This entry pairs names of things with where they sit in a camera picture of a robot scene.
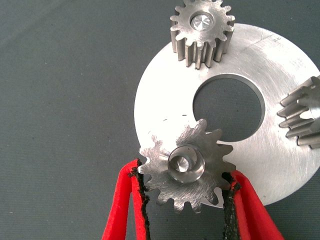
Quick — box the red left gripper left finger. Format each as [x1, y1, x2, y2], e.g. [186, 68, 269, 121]
[100, 157, 151, 240]

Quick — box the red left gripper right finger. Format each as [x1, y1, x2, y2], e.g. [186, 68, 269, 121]
[220, 169, 286, 240]

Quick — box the steel planetary gear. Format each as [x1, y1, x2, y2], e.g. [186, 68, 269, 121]
[169, 0, 236, 71]
[137, 118, 237, 215]
[276, 75, 320, 150]

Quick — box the round metal carrier plate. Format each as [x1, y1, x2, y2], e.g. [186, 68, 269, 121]
[133, 22, 320, 208]

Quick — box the dark grey table cloth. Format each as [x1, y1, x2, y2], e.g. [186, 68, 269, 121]
[0, 0, 320, 240]

